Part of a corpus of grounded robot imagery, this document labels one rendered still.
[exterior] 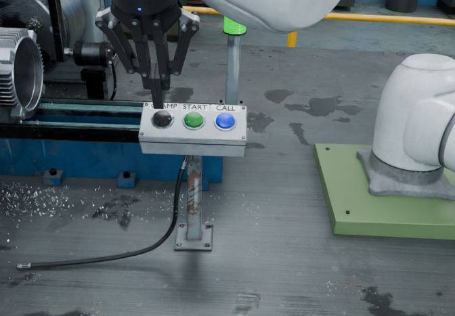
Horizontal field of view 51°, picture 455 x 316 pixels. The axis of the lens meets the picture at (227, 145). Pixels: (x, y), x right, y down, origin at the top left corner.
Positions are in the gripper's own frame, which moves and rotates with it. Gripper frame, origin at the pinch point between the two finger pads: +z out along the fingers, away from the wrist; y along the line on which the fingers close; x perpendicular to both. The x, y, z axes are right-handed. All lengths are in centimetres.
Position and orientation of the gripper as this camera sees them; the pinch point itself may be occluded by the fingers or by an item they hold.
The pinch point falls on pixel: (157, 86)
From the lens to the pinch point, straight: 70.2
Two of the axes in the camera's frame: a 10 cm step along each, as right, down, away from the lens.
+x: -0.2, 8.4, -5.4
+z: -0.3, 5.4, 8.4
